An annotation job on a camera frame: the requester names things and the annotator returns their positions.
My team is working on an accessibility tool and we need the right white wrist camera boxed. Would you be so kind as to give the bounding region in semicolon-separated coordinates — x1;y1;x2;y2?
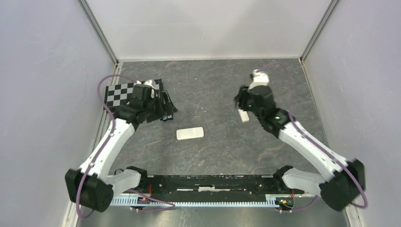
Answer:
248;70;270;90

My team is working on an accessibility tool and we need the white long remote control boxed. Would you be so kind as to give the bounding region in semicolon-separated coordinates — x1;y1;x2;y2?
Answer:
238;109;250;122

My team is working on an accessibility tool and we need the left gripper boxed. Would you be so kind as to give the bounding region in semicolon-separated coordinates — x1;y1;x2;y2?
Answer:
143;90;177;123

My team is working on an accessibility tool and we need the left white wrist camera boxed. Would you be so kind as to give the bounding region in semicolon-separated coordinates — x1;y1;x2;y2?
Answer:
143;79;159;96

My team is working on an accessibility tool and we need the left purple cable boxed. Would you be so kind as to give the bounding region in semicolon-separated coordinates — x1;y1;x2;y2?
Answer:
76;74;139;219

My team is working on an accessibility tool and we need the white slotted cable duct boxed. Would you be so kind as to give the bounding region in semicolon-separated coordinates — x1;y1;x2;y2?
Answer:
110;194;279;208

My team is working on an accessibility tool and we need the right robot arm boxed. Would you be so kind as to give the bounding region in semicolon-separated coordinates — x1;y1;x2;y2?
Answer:
234;85;368;211

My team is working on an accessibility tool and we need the grey white remote control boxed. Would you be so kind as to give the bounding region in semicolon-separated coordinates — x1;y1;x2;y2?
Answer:
176;127;204;140

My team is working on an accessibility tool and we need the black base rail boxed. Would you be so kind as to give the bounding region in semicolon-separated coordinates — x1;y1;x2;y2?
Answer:
135;175;304;202

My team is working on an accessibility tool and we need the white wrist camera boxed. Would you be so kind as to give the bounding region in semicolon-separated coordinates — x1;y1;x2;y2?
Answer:
143;79;159;96
248;70;270;90

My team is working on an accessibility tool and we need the black white checkerboard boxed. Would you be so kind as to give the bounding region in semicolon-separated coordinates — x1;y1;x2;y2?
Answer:
104;79;168;112

